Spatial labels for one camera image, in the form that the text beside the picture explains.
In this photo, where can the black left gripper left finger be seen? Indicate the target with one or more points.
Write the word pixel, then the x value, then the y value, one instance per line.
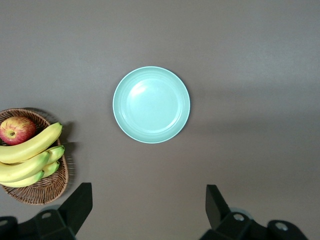
pixel 75 212

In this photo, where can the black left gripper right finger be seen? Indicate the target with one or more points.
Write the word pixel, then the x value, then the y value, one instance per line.
pixel 220 215

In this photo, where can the pale green round plate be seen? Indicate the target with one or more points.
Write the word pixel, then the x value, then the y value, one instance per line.
pixel 151 105

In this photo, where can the brown wicker basket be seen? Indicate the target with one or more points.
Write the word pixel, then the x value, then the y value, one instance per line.
pixel 42 192

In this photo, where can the small green-tipped banana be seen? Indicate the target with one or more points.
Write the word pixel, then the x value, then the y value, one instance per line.
pixel 56 153
pixel 51 169

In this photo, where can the large yellow banana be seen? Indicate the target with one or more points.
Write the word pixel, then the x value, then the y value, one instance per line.
pixel 32 146

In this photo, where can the red apple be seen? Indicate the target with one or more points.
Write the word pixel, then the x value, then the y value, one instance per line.
pixel 15 130

